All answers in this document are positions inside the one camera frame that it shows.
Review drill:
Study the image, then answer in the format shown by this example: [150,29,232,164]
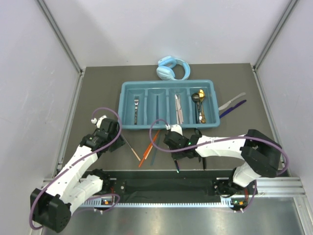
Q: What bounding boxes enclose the black knife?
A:
[202,158,207,170]

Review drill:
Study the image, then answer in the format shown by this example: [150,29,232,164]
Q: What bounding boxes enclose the iridescent knife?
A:
[174,160,180,173]

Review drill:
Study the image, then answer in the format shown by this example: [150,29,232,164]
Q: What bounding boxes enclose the blue plastic cutlery tray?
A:
[118,80,220,130]

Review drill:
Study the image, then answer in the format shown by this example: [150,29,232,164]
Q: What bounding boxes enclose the black spoon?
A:
[191,93,200,123]

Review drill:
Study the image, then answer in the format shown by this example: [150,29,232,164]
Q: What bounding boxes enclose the gold spoon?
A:
[198,89,206,124]

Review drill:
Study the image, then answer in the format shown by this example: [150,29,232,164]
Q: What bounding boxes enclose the light blue headphones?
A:
[156,56,191,81]

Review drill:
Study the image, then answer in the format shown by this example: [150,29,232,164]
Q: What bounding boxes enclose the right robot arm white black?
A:
[163,125,281,197]

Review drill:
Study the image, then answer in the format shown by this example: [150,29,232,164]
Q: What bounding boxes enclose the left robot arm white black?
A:
[29,116,125,233]

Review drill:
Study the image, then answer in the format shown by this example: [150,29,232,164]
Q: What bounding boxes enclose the orange chopstick long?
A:
[142,129,161,157]

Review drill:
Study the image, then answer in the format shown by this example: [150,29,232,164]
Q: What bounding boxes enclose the orange chopstick lower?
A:
[138,144,153,168]

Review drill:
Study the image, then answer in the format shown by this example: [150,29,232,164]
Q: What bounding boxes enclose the pink knife in tray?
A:
[175,94,184,124]

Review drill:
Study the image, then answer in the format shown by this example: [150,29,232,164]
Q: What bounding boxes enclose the patterned fork in tray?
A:
[134,95,139,125]

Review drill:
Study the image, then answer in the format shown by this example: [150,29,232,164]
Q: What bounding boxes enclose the dark blue utensil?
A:
[219,100,246,118]

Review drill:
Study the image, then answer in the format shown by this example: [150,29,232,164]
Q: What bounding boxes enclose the dark chopstick in tray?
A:
[156,95,159,119]

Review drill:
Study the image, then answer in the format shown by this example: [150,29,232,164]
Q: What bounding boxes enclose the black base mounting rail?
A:
[83,169,253,204]

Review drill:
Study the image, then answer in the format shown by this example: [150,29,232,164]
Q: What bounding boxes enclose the slotted cable duct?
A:
[80,197,247,209]

